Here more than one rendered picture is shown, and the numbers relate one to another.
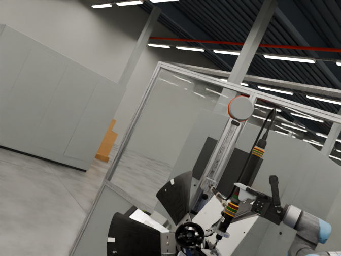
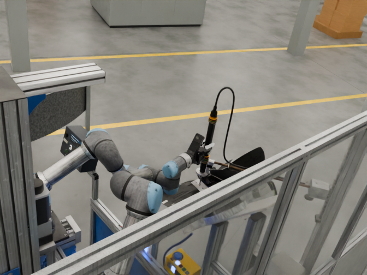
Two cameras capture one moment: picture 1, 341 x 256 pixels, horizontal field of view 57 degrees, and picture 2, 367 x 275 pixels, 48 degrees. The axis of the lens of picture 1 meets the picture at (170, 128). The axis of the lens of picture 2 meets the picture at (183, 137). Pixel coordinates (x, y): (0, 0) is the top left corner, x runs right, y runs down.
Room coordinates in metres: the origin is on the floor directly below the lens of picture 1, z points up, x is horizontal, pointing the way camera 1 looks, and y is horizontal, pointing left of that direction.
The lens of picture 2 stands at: (1.41, -2.20, 2.69)
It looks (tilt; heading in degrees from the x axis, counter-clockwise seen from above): 33 degrees down; 99
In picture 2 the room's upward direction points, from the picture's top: 9 degrees clockwise
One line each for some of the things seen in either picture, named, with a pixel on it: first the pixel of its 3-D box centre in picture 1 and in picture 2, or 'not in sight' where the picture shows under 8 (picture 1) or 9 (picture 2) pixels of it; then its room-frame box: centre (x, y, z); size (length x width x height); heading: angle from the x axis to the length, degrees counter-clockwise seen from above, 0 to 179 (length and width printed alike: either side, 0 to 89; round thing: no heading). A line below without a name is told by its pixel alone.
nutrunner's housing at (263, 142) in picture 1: (242, 186); (207, 142); (1.24, -0.35, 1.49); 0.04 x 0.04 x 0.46
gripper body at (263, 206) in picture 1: (269, 206); (193, 155); (1.19, -0.47, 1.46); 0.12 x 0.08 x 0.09; 66
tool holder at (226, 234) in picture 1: (225, 221); (205, 166); (1.25, -0.35, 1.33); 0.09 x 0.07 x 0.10; 0
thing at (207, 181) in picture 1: (208, 185); not in sight; (1.87, -0.35, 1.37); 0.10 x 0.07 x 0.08; 1
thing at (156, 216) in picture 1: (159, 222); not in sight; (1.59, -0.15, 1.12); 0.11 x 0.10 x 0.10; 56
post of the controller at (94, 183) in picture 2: not in sight; (95, 186); (0.60, -0.35, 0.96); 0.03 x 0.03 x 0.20; 56
